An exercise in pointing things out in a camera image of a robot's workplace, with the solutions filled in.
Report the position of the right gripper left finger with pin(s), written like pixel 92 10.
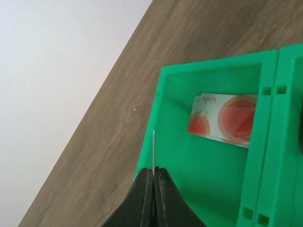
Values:
pixel 136 208

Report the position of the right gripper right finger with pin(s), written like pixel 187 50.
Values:
pixel 171 210

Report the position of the red white card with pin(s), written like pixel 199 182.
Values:
pixel 153 151
pixel 225 118

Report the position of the green plastic organizer tray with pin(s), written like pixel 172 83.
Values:
pixel 224 184

